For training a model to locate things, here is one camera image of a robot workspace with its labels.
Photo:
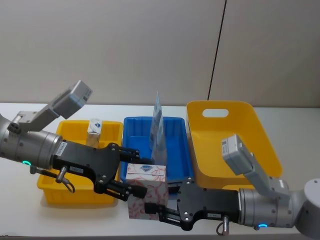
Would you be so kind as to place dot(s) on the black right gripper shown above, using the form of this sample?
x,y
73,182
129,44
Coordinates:
x,y
207,202

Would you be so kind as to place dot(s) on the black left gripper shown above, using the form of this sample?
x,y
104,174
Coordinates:
x,y
85,160

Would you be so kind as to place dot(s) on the white red patterned tissue box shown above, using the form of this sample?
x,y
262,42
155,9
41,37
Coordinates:
x,y
155,185

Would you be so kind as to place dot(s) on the blue plastic bin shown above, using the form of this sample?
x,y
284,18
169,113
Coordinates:
x,y
175,150

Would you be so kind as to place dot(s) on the small white brown carton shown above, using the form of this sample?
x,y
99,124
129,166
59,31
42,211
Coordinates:
x,y
94,132

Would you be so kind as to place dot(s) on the blue white flat packet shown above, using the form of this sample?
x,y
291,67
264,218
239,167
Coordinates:
x,y
157,130

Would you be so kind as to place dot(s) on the small yellow plastic bin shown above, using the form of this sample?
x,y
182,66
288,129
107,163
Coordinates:
x,y
72,130

